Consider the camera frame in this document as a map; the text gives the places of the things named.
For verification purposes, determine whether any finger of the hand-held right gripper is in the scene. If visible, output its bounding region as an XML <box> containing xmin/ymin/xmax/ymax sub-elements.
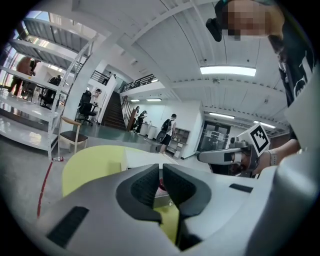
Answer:
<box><xmin>196</xmin><ymin>148</ymin><xmax>242</xmax><ymax>166</ymax></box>

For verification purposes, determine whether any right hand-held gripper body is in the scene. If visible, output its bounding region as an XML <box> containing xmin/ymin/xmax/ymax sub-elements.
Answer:
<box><xmin>228</xmin><ymin>122</ymin><xmax>272</xmax><ymax>178</ymax></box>

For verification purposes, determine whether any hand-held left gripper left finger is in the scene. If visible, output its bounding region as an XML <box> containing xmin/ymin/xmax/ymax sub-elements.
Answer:
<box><xmin>37</xmin><ymin>163</ymin><xmax>181</xmax><ymax>256</ymax></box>

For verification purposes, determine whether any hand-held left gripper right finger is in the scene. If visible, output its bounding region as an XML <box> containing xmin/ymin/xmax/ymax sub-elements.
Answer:
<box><xmin>162</xmin><ymin>163</ymin><xmax>260</xmax><ymax>252</ymax></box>

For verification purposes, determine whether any red-capped sauce bottle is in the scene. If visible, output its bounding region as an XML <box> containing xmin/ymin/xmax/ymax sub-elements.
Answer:
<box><xmin>155</xmin><ymin>177</ymin><xmax>166</xmax><ymax>198</ymax></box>

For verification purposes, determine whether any person's right forearm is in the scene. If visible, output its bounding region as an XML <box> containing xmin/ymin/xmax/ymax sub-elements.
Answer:
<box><xmin>259</xmin><ymin>138</ymin><xmax>301</xmax><ymax>167</ymax></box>

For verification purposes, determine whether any person's right hand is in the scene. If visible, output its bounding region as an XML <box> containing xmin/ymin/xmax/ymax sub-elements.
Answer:
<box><xmin>229</xmin><ymin>152</ymin><xmax>252</xmax><ymax>176</ymax></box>

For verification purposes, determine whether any black double door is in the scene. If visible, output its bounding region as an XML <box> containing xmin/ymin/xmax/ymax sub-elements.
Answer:
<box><xmin>198</xmin><ymin>119</ymin><xmax>232</xmax><ymax>153</ymax></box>

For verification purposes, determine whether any white wristwatch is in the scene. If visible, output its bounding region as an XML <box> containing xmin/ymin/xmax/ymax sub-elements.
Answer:
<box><xmin>264</xmin><ymin>149</ymin><xmax>280</xmax><ymax>167</ymax></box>

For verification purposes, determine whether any ceiling tube light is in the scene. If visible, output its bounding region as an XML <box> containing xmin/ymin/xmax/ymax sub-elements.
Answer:
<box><xmin>208</xmin><ymin>111</ymin><xmax>236</xmax><ymax>120</ymax></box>
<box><xmin>199</xmin><ymin>65</ymin><xmax>257</xmax><ymax>77</ymax></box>

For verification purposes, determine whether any person's black shirt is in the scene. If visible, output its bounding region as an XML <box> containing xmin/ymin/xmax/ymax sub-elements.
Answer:
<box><xmin>268</xmin><ymin>22</ymin><xmax>316</xmax><ymax>141</ymax></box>

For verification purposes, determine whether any wooden chair with dark seat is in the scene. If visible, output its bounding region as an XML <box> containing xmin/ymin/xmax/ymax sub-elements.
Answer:
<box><xmin>57</xmin><ymin>116</ymin><xmax>89</xmax><ymax>157</ymax></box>

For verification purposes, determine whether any dark staircase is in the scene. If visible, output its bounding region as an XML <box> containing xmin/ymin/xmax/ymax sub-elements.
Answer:
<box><xmin>101</xmin><ymin>91</ymin><xmax>131</xmax><ymax>131</ymax></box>

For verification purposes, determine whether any black office chair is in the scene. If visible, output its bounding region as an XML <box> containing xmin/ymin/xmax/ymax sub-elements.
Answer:
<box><xmin>76</xmin><ymin>90</ymin><xmax>97</xmax><ymax>126</ymax></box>

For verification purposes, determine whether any person's head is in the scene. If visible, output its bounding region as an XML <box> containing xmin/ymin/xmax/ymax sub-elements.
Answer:
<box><xmin>221</xmin><ymin>0</ymin><xmax>285</xmax><ymax>38</ymax></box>

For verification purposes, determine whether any white metal shelving rack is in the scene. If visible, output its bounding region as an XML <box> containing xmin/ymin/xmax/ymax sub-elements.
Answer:
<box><xmin>0</xmin><ymin>17</ymin><xmax>100</xmax><ymax>160</ymax></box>

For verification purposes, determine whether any wooden wall cabinet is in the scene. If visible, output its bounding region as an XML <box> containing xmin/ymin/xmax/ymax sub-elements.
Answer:
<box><xmin>166</xmin><ymin>127</ymin><xmax>191</xmax><ymax>160</ymax></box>

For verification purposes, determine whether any black head camera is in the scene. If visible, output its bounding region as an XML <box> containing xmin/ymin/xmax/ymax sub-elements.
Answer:
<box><xmin>205</xmin><ymin>17</ymin><xmax>223</xmax><ymax>43</ymax></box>

